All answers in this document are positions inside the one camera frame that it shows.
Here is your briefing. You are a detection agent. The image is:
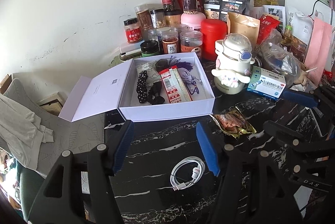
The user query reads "white printed snack packet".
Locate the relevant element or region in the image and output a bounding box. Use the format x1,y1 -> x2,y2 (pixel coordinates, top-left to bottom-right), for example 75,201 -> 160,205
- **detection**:
136,62 -> 161,87

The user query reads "red snack bag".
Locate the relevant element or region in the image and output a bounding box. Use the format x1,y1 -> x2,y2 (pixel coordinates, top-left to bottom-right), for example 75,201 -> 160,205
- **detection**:
257,14 -> 280,45

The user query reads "pink plastic jar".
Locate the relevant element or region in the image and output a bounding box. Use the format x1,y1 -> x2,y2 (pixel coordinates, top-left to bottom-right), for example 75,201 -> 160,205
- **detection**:
180,12 -> 206,31

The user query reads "red white snack bar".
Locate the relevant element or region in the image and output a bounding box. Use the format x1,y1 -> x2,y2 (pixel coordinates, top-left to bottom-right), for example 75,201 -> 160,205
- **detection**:
159,66 -> 192,103

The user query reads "red label sauce jar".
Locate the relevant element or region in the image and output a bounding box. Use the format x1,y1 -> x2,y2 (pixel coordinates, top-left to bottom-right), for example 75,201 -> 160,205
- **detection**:
124,18 -> 143,43

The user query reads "orange peel jar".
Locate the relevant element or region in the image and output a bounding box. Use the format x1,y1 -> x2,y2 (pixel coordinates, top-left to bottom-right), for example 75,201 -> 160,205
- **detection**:
162,30 -> 179,54

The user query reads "black hair tie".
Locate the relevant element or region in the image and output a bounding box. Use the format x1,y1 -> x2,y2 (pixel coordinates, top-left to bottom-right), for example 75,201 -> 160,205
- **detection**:
146,81 -> 166,106

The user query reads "clear plastic bag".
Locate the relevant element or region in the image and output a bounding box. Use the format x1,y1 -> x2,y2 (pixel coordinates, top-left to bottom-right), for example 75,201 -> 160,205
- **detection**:
257,29 -> 302,86

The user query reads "cream cinnamoroll electric cooker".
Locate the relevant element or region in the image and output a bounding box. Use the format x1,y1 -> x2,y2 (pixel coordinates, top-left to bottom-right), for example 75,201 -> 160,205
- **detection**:
211,33 -> 255,95

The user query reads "clear grey plastic cup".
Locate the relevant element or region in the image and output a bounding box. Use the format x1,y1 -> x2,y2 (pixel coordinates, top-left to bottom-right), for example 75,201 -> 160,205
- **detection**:
155,59 -> 170,75

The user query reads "green brown snack packet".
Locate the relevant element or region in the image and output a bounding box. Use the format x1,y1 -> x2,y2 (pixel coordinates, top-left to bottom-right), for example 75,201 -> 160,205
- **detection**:
211,107 -> 257,139

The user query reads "white usb cable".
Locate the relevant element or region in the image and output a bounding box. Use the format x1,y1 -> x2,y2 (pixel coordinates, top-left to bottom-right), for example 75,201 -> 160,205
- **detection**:
169,156 -> 206,191

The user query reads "grey leaf pattern cushion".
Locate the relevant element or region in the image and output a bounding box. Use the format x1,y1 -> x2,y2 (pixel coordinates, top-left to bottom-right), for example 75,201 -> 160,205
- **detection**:
4,78 -> 104,178

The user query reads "black polka dot scrunchie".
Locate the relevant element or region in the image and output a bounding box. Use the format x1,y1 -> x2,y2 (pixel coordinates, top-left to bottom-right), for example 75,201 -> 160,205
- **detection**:
136,70 -> 148,104

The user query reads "tan jar black lid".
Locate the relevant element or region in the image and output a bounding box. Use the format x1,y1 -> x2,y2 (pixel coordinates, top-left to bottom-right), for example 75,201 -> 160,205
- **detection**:
164,9 -> 183,26

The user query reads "brown label tall jar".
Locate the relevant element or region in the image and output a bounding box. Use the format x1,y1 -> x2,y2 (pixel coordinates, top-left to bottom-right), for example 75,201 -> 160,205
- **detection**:
135,4 -> 153,30

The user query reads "black lid nut jar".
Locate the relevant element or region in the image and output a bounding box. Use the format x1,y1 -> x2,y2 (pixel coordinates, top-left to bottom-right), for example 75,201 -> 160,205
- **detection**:
149,9 -> 166,29

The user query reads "white open gift box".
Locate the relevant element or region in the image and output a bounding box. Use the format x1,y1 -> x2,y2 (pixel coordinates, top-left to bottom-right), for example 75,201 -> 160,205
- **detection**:
59,52 -> 215,122

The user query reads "lavender drawstring sachet pouch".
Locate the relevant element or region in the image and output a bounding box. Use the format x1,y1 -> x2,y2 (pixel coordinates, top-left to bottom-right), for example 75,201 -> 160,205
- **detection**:
161,56 -> 201,95

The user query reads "orange label clear jar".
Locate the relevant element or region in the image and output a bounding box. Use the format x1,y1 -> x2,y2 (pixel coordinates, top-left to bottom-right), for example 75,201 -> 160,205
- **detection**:
180,30 -> 203,60

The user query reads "brown kraft paper pouch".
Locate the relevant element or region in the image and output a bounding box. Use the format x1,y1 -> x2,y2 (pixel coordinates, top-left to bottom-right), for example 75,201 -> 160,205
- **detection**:
227,12 -> 260,46

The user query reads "dark green glass jar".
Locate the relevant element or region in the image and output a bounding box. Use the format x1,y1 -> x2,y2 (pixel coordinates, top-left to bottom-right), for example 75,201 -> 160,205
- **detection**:
140,40 -> 160,58

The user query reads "pink paper bag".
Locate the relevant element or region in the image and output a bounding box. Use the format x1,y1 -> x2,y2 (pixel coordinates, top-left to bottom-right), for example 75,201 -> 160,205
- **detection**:
304,17 -> 332,86

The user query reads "white paper bag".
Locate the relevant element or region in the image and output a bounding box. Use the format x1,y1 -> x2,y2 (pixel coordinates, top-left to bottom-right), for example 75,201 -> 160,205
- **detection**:
285,6 -> 313,45

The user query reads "black foil food pouch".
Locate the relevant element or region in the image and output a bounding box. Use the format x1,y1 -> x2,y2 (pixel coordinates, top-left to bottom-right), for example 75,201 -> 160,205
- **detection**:
202,0 -> 250,22

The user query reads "blue white medicine box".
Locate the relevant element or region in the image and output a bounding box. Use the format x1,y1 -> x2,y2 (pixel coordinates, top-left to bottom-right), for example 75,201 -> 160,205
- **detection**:
247,66 -> 286,101

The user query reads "red plastic canister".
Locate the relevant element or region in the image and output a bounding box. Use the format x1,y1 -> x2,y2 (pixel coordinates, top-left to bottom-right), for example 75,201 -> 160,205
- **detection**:
201,19 -> 228,61

